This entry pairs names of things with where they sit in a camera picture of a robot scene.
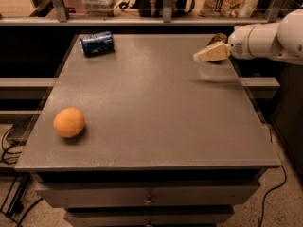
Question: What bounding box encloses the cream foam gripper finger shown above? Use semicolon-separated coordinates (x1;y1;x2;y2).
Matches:
193;42;230;62

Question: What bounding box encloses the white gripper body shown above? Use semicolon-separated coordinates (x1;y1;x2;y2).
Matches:
228;26;253;60

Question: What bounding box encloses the orange gold soda can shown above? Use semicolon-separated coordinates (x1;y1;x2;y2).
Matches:
207;33;228;61

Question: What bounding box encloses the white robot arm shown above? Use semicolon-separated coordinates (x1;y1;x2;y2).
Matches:
193;9;303;65

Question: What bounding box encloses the blue soda can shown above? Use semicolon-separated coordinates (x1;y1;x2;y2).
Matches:
80;31;115;56

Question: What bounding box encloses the printed snack bag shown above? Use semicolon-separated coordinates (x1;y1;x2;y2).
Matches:
200;0;259;18

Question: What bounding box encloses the black backpack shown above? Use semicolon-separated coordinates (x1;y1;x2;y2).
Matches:
134;0;195;17

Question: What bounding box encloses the orange fruit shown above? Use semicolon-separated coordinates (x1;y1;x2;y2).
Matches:
53;108;85;138

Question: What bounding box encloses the metal shelf rail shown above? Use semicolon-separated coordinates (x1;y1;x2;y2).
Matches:
0;0;294;27

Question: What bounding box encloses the black cable right floor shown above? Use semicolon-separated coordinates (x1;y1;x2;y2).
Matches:
257;164;288;227

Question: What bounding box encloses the black cables left floor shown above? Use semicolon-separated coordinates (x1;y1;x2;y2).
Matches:
0;115;34;166

